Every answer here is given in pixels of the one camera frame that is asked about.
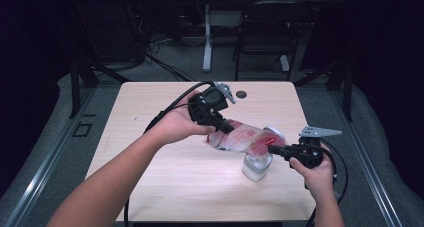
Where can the red white spouted pouch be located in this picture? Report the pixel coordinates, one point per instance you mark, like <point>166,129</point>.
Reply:
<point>243,137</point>

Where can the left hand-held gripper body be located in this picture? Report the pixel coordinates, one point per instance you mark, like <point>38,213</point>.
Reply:
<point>206,105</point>

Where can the black table grommet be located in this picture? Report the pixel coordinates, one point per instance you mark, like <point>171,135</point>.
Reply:
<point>241,94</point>

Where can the person's right hand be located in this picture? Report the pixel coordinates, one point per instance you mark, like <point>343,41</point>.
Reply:
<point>320,180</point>

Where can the black metal stand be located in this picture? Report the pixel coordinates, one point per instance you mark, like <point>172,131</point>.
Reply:
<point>75,87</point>
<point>347,93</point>

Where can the white mug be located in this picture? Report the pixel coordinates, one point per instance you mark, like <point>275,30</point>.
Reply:
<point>256,168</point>

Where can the black folding chair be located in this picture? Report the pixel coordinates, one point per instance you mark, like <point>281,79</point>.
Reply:
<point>266,37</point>

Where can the person's left hand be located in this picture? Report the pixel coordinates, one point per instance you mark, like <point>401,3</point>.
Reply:
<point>176,125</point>

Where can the aluminium floor rail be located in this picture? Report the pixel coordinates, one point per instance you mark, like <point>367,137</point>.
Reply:
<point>366,160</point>
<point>50,160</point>

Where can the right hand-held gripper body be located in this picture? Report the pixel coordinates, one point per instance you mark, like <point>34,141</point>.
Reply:
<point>310,152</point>

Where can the white desk leg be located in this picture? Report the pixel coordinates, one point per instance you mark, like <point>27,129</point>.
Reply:
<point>284,63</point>
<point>207,50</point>

